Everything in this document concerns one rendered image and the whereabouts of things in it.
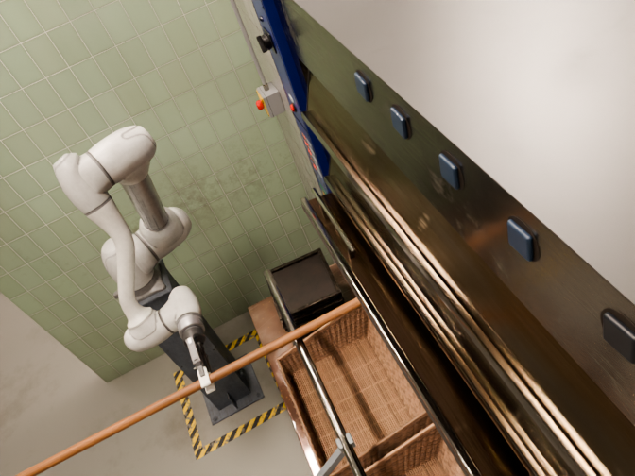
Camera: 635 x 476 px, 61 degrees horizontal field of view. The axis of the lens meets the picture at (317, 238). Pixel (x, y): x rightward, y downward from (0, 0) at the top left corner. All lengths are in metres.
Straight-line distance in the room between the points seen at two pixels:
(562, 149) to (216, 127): 2.04
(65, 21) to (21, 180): 0.73
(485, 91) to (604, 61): 0.17
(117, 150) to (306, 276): 1.00
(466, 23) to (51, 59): 1.75
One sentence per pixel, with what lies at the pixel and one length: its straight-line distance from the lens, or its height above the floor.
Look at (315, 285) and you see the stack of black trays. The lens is 2.33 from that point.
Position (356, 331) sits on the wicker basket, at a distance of 2.36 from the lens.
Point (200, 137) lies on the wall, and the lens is 2.64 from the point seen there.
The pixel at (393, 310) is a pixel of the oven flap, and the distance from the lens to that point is 1.47.
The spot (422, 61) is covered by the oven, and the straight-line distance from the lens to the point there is 0.98.
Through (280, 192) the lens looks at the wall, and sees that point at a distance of 2.93.
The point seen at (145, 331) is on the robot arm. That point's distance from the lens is 1.98.
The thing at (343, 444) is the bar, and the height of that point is 1.17.
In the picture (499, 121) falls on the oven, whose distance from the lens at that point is 0.82.
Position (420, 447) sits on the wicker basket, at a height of 0.73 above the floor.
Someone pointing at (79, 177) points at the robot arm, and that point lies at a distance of 1.81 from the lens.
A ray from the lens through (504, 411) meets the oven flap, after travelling 1.23.
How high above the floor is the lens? 2.60
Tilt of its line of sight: 45 degrees down
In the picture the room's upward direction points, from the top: 22 degrees counter-clockwise
